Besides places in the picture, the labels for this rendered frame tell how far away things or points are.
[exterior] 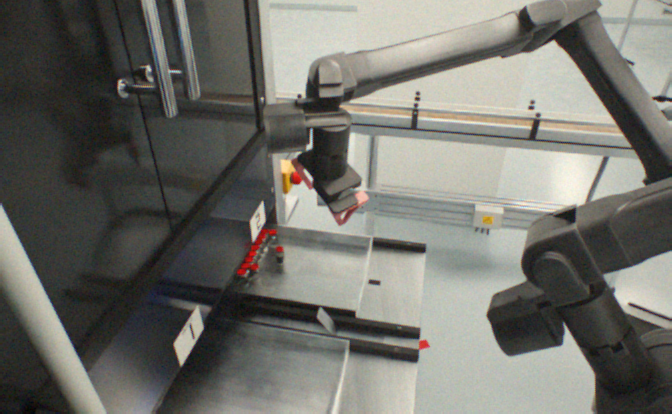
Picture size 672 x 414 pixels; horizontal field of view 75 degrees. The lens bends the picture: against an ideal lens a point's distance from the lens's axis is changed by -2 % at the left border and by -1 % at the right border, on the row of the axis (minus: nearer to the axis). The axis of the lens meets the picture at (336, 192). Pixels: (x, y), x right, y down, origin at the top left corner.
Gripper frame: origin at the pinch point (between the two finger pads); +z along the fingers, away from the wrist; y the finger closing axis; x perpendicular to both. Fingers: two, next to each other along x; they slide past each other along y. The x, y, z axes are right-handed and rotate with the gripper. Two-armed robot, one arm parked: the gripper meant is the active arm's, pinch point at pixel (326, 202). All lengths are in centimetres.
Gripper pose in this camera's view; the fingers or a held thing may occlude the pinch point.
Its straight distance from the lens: 78.9
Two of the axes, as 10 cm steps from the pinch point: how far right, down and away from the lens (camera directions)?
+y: 5.6, 6.5, -5.1
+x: 8.3, -4.0, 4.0
